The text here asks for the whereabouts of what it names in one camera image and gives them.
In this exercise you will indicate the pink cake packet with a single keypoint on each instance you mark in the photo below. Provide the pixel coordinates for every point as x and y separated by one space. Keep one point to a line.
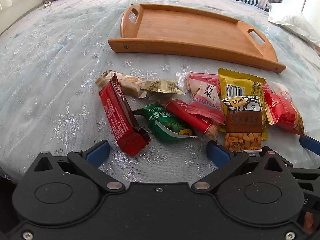
207 100

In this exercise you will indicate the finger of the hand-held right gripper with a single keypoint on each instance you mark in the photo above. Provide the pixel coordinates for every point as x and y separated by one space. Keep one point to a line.
311 146

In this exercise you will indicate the green candy packet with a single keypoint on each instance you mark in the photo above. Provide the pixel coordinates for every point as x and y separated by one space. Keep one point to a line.
162 125

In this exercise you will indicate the red biscuit packet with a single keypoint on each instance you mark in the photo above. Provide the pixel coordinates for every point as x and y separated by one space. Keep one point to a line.
185 112

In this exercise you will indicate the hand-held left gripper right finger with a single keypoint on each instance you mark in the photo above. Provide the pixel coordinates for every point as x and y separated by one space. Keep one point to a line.
217 152

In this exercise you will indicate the white pillow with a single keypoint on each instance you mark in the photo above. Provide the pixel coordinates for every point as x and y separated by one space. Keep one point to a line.
292 22

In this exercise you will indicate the small round trinkets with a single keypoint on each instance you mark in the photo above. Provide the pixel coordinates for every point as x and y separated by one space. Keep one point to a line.
46 4

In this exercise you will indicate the wooden serving tray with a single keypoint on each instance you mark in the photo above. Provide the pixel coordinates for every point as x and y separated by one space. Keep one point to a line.
187 30

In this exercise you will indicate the pink-red snack packet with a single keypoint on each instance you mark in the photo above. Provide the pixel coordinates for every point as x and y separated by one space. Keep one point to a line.
207 77

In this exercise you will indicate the yellow snack packet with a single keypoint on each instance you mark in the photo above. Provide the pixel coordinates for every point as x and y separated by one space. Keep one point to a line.
237 85

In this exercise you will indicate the gold snack packet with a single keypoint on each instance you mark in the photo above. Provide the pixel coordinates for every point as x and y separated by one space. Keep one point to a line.
165 86

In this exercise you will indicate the beige wafer snack packet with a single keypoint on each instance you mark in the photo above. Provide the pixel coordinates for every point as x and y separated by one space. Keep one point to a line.
130 83

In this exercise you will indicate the dark red chocolate bar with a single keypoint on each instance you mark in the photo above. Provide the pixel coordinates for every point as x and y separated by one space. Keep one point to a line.
117 115

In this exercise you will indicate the sheer snowflake cloth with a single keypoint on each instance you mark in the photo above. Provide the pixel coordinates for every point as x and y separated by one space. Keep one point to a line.
62 67

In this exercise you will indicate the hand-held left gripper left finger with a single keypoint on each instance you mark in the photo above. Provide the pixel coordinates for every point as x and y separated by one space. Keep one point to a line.
98 152

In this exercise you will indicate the brown seeds packet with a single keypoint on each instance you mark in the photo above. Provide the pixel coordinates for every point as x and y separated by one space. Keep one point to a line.
243 125

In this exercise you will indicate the red peanut packet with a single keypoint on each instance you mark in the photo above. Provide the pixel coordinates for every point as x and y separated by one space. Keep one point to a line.
285 112

